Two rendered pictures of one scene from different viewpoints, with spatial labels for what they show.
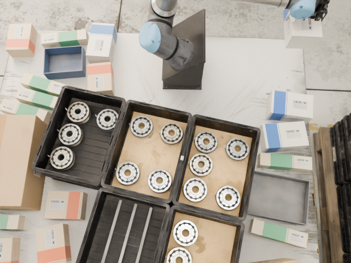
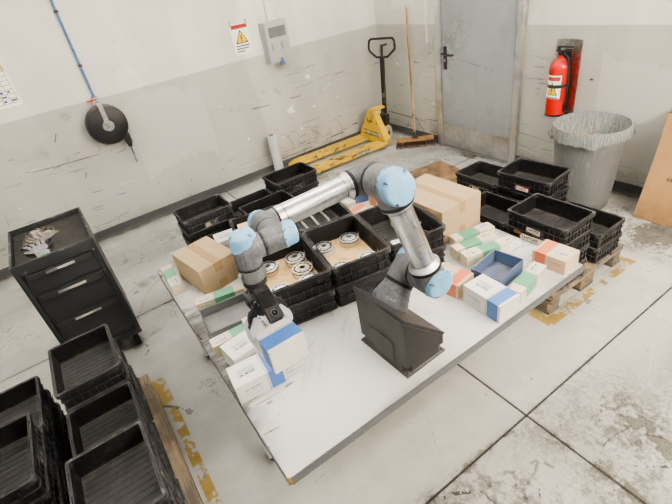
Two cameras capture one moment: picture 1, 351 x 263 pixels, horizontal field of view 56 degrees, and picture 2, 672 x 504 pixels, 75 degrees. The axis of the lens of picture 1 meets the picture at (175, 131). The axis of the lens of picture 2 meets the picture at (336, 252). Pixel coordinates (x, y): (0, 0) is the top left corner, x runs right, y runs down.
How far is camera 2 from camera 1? 2.08 m
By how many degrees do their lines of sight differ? 73
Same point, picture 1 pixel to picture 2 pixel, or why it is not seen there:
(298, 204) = (211, 325)
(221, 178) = (282, 277)
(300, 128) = (235, 352)
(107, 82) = not seen: hidden behind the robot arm
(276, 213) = (228, 310)
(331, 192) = (179, 469)
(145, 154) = (350, 254)
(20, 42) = (547, 248)
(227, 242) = not seen: hidden behind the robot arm
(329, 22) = not seen: outside the picture
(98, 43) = (487, 286)
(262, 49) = (331, 426)
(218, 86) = (348, 354)
